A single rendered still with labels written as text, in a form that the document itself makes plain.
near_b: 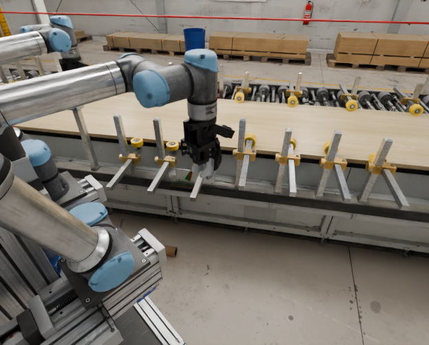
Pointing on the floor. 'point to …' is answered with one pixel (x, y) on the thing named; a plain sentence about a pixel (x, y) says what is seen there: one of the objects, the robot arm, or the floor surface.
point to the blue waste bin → (194, 38)
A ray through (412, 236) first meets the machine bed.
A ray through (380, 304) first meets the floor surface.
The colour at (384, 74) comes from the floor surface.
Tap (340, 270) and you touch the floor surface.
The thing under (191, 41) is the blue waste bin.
